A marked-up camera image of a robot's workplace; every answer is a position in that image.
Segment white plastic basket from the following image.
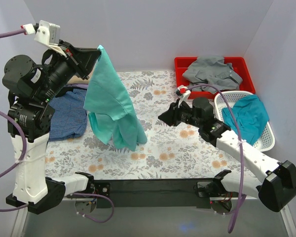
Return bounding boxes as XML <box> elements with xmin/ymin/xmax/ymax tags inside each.
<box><xmin>214</xmin><ymin>91</ymin><xmax>275</xmax><ymax>152</ymax></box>

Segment teal blue t shirt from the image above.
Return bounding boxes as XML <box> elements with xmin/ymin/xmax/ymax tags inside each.
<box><xmin>232</xmin><ymin>95</ymin><xmax>269</xmax><ymax>145</ymax></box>

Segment floral patterned table mat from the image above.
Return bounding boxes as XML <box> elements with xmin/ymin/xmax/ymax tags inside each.
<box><xmin>45</xmin><ymin>71</ymin><xmax>241</xmax><ymax>179</ymax></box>

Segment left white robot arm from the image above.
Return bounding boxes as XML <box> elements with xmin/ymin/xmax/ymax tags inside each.
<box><xmin>2</xmin><ymin>41</ymin><xmax>101</xmax><ymax>214</ymax></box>

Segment mint green t shirt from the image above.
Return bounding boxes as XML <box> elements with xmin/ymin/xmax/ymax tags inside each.
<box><xmin>84</xmin><ymin>45</ymin><xmax>148</xmax><ymax>151</ymax></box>

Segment purple cable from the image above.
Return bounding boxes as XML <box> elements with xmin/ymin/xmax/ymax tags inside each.
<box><xmin>187</xmin><ymin>83</ymin><xmax>247</xmax><ymax>234</ymax></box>
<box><xmin>0</xmin><ymin>29</ymin><xmax>114</xmax><ymax>224</ymax></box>

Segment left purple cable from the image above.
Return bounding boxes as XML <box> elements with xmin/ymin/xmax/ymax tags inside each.
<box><xmin>0</xmin><ymin>29</ymin><xmax>114</xmax><ymax>224</ymax></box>

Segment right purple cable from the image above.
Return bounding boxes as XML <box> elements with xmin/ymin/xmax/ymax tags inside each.
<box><xmin>187</xmin><ymin>83</ymin><xmax>247</xmax><ymax>234</ymax></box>

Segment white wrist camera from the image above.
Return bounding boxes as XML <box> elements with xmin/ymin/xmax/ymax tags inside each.
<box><xmin>21</xmin><ymin>20</ymin><xmax>66</xmax><ymax>57</ymax></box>
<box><xmin>176</xmin><ymin>85</ymin><xmax>191</xmax><ymax>108</ymax></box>

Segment folded lavender shirt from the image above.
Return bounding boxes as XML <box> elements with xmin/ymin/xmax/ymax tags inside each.
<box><xmin>65</xmin><ymin>83</ymin><xmax>88</xmax><ymax>90</ymax></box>

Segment aluminium frame rail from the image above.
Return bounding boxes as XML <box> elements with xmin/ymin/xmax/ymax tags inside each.
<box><xmin>12</xmin><ymin>197</ymin><xmax>296</xmax><ymax>237</ymax></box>

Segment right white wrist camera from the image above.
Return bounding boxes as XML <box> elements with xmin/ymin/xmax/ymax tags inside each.
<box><xmin>176</xmin><ymin>85</ymin><xmax>191</xmax><ymax>108</ymax></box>

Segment blue checkered shirt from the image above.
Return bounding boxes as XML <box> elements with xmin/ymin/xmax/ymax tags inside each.
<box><xmin>49</xmin><ymin>87</ymin><xmax>87</xmax><ymax>141</ymax></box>

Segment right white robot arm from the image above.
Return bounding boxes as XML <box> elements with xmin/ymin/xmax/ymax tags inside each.
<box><xmin>158</xmin><ymin>98</ymin><xmax>296</xmax><ymax>212</ymax></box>

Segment folded beige shirt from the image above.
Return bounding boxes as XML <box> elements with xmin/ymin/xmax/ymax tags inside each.
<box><xmin>67</xmin><ymin>76</ymin><xmax>90</xmax><ymax>84</ymax></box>

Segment grey polo shirt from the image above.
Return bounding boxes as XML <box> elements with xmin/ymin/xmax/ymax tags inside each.
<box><xmin>183</xmin><ymin>56</ymin><xmax>243</xmax><ymax>94</ymax></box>

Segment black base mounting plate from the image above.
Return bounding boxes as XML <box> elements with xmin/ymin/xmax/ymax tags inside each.
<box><xmin>94</xmin><ymin>178</ymin><xmax>227</xmax><ymax>208</ymax></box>

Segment red plastic tray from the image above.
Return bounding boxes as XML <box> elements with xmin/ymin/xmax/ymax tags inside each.
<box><xmin>174</xmin><ymin>57</ymin><xmax>256</xmax><ymax>99</ymax></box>

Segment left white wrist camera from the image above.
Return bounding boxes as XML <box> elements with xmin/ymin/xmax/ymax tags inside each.
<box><xmin>21</xmin><ymin>20</ymin><xmax>66</xmax><ymax>57</ymax></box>

